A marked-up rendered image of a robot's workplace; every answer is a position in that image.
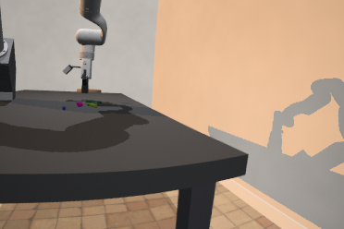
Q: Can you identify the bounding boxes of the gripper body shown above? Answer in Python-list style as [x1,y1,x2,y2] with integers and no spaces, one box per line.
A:
[80,58,94,79]

